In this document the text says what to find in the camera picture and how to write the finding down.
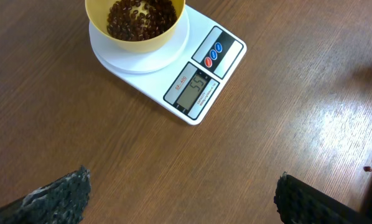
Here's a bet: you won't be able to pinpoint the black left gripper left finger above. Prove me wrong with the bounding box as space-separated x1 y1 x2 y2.
0 166 91 224

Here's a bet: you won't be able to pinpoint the yellow plastic bowl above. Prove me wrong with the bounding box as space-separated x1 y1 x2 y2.
85 0 185 53

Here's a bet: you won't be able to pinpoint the white digital kitchen scale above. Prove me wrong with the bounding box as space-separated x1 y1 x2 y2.
89 6 247 125

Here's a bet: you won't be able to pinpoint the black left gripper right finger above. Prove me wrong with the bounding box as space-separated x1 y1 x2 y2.
274 172 372 224

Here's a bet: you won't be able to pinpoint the stray red bean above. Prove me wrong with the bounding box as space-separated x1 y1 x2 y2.
363 166 372 172

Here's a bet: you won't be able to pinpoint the red beans in bowl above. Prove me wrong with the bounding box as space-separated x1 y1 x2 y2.
106 0 178 42

